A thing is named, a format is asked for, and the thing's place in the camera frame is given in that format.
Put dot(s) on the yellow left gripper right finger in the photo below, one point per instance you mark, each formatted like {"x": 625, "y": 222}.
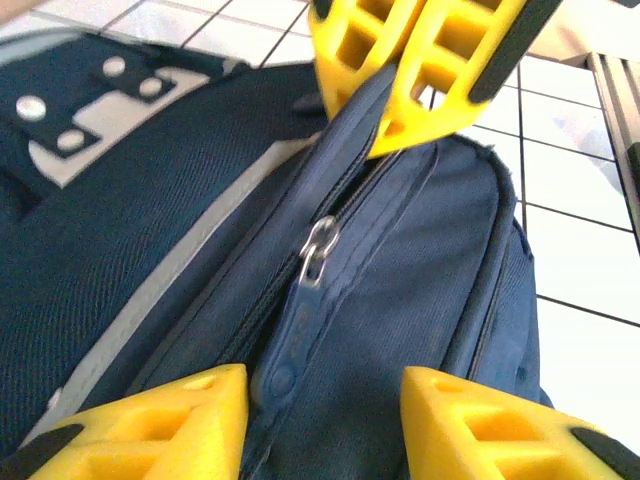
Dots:
{"x": 475, "y": 445}

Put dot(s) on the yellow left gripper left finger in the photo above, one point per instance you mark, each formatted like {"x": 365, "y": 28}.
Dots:
{"x": 165, "y": 440}

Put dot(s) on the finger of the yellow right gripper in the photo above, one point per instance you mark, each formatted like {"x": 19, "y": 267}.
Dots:
{"x": 330, "y": 55}
{"x": 450, "y": 110}

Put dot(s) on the navy blue backpack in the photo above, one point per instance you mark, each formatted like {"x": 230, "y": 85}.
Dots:
{"x": 150, "y": 200}

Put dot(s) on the aluminium side rail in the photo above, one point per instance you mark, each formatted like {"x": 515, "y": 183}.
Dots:
{"x": 620, "y": 125}

